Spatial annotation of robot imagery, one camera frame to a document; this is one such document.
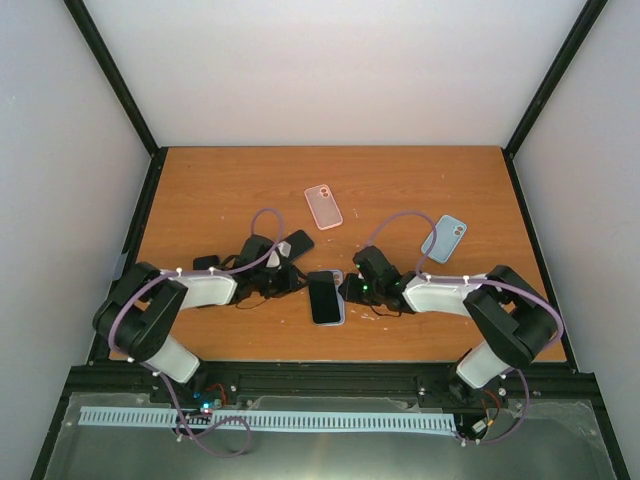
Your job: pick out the left black frame post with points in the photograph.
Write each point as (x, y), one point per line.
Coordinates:
(87, 27)

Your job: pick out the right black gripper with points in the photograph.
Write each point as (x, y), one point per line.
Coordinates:
(350, 294)

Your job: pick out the black phone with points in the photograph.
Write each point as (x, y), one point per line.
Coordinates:
(324, 297)
(301, 244)
(208, 263)

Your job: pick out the black frame post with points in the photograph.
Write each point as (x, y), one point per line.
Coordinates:
(571, 45)
(87, 27)

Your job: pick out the light blue phone case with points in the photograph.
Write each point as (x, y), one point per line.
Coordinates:
(440, 246)

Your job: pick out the pink phone case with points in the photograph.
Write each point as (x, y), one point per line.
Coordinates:
(323, 207)

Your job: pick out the light blue cable duct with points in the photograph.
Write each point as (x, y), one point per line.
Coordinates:
(271, 421)

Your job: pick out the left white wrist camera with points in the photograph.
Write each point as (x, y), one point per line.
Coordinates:
(278, 255)

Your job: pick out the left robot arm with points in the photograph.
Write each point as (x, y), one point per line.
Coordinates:
(137, 317)

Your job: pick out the lavender phone case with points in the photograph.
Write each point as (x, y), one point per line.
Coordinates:
(340, 300)

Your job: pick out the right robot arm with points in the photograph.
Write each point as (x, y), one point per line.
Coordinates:
(515, 322)

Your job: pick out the right black frame post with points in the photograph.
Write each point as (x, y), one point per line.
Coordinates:
(571, 45)

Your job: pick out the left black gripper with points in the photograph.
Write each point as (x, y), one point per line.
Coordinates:
(291, 284)

